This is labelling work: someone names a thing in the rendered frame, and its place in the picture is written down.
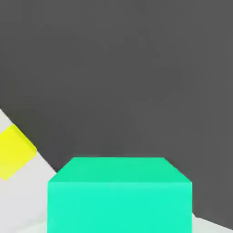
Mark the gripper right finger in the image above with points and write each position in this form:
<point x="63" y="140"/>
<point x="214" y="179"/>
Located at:
<point x="202" y="226"/>

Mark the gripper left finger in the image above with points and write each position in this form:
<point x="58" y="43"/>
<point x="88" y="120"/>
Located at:
<point x="39" y="229"/>

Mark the small teal cube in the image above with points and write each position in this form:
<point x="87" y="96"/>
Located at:
<point x="119" y="200"/>

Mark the small yellow cube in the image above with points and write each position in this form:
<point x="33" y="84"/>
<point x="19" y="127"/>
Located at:
<point x="15" y="151"/>

